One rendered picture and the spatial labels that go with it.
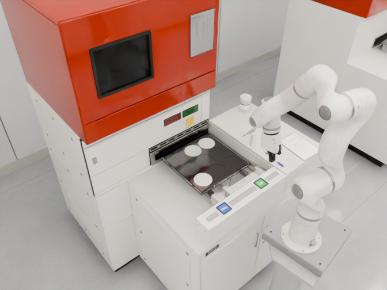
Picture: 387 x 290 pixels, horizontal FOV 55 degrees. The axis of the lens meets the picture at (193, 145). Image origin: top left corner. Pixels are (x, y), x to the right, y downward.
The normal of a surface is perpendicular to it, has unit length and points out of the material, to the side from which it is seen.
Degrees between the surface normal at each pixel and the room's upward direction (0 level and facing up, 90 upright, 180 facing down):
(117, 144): 90
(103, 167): 90
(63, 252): 0
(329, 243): 2
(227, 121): 0
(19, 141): 90
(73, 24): 90
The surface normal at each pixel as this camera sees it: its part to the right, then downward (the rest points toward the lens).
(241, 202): 0.00, -0.76
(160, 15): 0.64, 0.50
